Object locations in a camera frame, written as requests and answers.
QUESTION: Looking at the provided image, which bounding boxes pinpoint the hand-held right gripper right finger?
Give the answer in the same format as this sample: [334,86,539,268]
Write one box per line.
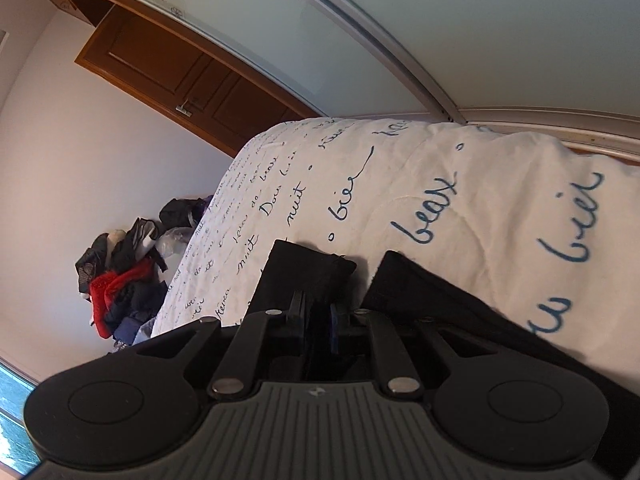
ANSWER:
[327,305,506,397]

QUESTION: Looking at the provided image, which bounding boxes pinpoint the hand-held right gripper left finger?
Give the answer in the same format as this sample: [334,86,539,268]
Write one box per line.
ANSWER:
[106,291,307,397]

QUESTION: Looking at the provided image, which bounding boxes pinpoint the black pants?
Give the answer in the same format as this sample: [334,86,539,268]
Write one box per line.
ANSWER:
[247,239,640,401]

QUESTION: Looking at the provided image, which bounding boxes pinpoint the dark bag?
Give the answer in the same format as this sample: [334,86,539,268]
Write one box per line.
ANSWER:
[159,197,213,231]

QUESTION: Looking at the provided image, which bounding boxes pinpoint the pile of clothes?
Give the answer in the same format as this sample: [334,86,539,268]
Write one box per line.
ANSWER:
[75,217,171,351]

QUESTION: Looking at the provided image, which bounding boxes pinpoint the frosted glass wardrobe door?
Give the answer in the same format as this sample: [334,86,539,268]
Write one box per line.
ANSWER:
[300,0,640,117]

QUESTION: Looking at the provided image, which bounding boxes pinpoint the floral strip frosted wardrobe door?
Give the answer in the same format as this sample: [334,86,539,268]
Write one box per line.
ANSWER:
[50,0,443,117]

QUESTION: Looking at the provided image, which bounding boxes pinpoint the clear plastic bag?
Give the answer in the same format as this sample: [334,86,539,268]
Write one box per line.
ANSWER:
[156,226,195,257]

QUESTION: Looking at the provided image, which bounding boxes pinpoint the window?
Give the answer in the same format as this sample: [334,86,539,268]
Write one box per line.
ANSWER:
[0,355,43,476]

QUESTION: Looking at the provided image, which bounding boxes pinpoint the white script-print bedspread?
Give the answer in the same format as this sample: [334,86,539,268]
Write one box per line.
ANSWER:
[150,116,640,391]

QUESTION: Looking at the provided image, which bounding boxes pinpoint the wooden bed frame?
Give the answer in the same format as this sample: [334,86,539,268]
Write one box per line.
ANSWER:
[560,137,640,167]

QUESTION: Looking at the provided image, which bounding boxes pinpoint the brown wooden door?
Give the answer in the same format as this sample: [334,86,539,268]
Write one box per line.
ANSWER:
[75,2,321,158]

